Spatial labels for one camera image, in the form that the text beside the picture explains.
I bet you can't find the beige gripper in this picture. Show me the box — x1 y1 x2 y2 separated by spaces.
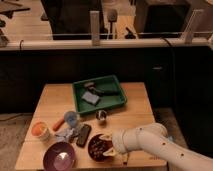
98 134 117 157

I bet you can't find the dark grapes bunch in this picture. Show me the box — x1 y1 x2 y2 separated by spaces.
90 138 108 159

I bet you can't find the red bowl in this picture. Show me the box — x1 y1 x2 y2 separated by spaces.
88 134 112 162

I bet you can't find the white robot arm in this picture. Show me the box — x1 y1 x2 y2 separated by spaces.
100 123 213 171

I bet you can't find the purple bowl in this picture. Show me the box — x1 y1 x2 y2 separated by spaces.
43 142 76 171

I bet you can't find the wooden stick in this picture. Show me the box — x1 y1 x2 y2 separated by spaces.
122 153 129 165

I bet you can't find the black remote control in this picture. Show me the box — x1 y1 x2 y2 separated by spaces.
76 124 91 147

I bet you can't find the small dark round cup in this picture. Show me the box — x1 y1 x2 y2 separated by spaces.
96 110 107 124

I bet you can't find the grey crumpled cloth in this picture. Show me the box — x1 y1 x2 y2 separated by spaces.
55 128 79 143

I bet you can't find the green plastic tray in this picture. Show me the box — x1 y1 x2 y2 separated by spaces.
72 75 127 116

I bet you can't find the blue plastic cup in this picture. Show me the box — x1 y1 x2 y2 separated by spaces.
64 111 78 128

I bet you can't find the grey sponge block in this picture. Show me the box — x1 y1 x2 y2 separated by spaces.
82 91 100 105

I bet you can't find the orange carrot toy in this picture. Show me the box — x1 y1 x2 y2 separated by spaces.
52 118 65 132

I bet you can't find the dark brush in tray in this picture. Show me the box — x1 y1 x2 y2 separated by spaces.
84 82 119 96

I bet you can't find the orange cup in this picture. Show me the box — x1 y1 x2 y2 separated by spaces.
31 122 50 141

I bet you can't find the grey railing post right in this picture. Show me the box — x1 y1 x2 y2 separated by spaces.
182 9 204 44

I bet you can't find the grey railing post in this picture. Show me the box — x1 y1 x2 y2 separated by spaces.
182 9 204 44
90 11 100 46

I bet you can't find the grey railing post left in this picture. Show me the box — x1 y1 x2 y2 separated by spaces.
90 11 100 46

